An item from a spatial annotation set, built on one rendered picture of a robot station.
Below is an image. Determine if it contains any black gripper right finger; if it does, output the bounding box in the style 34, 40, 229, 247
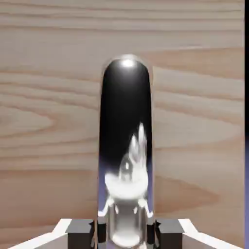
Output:
155, 217, 240, 249

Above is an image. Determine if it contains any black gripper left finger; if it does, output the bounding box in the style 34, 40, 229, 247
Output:
7, 218, 98, 249

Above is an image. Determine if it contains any curved shiny metal handle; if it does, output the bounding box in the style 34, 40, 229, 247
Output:
96, 53, 156, 249

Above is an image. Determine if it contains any light wood cabinet door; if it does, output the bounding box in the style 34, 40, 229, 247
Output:
0, 0, 245, 249

